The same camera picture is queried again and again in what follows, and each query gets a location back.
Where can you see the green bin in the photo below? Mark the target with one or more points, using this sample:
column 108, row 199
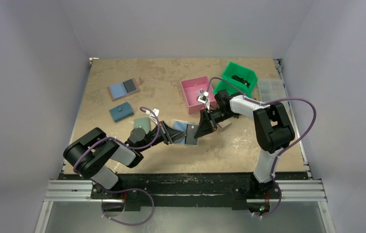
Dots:
column 243, row 72
column 232, row 87

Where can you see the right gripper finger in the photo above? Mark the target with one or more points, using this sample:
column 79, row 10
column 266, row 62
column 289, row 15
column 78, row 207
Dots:
column 206, row 115
column 205, row 127

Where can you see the blue card holder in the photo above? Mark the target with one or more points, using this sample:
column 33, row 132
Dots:
column 121, row 111

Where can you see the dark grey VIP card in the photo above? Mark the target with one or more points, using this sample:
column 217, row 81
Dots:
column 191, row 129

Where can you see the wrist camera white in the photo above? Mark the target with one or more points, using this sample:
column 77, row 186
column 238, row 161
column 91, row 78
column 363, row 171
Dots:
column 203, row 97
column 154, row 114

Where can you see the front green bin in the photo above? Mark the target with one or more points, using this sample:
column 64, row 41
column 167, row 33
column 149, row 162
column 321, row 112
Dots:
column 232, row 87

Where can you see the clear screw organizer box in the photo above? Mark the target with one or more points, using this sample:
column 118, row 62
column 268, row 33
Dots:
column 271, row 89

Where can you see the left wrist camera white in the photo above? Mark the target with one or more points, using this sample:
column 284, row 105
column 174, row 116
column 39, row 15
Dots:
column 154, row 114

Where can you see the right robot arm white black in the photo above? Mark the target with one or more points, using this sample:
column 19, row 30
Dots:
column 273, row 131

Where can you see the pink box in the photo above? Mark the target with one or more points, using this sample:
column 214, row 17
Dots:
column 190, row 89

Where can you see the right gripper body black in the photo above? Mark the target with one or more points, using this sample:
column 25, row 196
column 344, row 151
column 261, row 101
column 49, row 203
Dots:
column 207, row 118

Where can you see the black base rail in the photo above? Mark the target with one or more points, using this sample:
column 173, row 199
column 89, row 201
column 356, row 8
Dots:
column 228, row 190

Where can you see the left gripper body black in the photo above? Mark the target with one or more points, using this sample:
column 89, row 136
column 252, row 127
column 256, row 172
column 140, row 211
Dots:
column 162, row 134

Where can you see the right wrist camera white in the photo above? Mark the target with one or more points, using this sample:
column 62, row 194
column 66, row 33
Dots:
column 203, row 97

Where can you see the rear green bin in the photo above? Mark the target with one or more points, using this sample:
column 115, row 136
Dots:
column 243, row 72

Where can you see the open brown card holder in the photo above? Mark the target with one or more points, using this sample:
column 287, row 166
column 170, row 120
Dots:
column 123, row 89

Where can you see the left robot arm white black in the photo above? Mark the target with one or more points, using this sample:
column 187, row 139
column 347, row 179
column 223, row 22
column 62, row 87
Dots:
column 89, row 154

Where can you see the black object in bin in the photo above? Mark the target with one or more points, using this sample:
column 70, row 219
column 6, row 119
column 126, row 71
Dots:
column 241, row 80

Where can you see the green card holder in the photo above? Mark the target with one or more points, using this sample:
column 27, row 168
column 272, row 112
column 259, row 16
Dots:
column 144, row 123

